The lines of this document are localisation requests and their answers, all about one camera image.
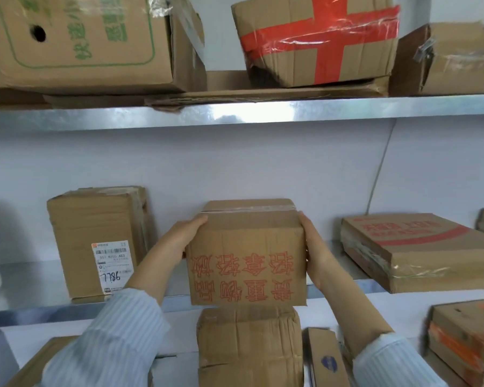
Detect person's left hand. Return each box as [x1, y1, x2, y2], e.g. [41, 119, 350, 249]
[158, 214, 209, 266]

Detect person's right hand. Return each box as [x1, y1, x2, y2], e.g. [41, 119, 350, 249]
[298, 211, 336, 292]

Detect cardboard box with red characters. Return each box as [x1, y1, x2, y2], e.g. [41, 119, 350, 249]
[186, 198, 308, 307]

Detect person's right forearm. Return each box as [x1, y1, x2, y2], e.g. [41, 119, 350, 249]
[319, 274, 448, 387]

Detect person's left forearm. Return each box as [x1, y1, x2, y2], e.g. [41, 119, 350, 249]
[40, 242, 186, 387]

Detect cardboard box with shipping label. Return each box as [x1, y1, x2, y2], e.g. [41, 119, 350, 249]
[46, 186, 151, 299]

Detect metal shelf rack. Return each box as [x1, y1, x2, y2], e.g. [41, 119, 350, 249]
[0, 94, 484, 329]

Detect flat cardboard box red print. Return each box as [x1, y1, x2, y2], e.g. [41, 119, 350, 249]
[340, 213, 484, 295]

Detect wrinkled taped cardboard box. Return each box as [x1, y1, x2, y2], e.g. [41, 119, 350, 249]
[196, 305, 305, 387]

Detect narrow box with blue logo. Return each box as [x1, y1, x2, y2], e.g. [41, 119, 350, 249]
[303, 327, 351, 387]

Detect flattened cardboard sheet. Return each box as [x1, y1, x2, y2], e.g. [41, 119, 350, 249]
[44, 71, 390, 111]

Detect cardboard box with red tape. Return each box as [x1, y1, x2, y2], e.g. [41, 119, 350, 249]
[231, 0, 401, 88]

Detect cardboard box with orange tape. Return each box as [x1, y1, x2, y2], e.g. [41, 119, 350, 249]
[423, 298, 484, 387]

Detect flat brown cardboard box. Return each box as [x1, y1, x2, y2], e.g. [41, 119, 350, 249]
[6, 336, 79, 387]

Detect large cardboard box green print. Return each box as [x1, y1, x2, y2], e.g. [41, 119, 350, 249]
[0, 0, 207, 95]

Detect open plain cardboard box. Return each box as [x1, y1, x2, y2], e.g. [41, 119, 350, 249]
[389, 22, 484, 97]

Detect thin grey cable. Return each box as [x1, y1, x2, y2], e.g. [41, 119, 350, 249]
[365, 119, 398, 216]

